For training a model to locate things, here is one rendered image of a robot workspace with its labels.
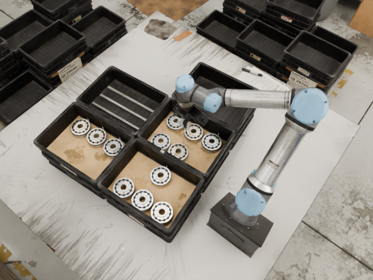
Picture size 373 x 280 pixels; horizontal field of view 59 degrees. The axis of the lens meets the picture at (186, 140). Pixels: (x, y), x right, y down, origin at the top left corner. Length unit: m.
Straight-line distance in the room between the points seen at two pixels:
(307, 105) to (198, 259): 0.87
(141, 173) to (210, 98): 0.57
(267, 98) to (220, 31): 1.81
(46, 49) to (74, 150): 1.21
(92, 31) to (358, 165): 2.42
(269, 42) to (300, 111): 1.78
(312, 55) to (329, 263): 1.50
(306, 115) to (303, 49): 1.63
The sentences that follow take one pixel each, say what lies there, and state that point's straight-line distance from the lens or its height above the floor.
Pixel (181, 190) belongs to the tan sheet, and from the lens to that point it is 1.59.
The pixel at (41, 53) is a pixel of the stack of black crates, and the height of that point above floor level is 0.49.
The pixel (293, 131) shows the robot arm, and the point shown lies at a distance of 1.22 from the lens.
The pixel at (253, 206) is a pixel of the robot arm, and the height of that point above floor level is 1.11.
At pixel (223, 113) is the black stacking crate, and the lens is 1.82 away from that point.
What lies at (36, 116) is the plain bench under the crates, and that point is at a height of 0.70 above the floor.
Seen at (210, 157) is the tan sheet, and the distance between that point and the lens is 1.67.
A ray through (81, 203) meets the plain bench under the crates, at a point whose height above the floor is 0.70.
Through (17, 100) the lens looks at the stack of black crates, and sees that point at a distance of 2.84.
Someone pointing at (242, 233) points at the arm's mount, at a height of 0.92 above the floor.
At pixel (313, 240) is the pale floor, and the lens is 2.55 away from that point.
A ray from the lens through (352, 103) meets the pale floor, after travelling 3.26.
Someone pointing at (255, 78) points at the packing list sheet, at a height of 0.70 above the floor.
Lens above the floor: 2.31
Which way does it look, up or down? 60 degrees down
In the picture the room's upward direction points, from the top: 2 degrees clockwise
